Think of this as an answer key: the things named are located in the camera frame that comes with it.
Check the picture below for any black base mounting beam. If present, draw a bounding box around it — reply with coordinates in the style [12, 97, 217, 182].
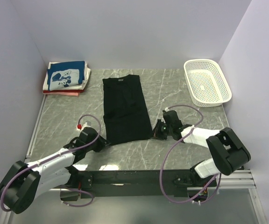
[50, 169, 217, 199]

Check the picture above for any white perforated plastic basket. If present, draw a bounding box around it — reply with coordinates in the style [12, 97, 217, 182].
[184, 59, 232, 107]

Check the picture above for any black t shirt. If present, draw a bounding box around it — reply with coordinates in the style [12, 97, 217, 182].
[102, 74, 152, 145]

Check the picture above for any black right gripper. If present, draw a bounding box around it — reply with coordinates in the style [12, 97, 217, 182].
[149, 119, 173, 140]

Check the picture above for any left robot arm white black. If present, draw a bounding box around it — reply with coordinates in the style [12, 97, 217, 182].
[0, 127, 110, 214]

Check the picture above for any aluminium table edge rail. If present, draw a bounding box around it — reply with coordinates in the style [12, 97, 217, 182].
[25, 95, 46, 161]

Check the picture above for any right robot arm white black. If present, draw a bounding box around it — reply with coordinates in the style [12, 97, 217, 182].
[153, 110, 251, 187]

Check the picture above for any pink folded shirt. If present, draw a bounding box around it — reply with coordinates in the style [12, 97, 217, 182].
[50, 90, 83, 98]

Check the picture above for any blue cartoon print folded shirt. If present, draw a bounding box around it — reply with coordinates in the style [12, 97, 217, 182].
[47, 61, 87, 91]

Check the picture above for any aluminium front frame rail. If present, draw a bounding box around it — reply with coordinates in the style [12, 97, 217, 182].
[185, 169, 256, 192]

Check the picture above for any red folded shirt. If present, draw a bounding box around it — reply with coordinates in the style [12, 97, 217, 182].
[42, 90, 63, 95]

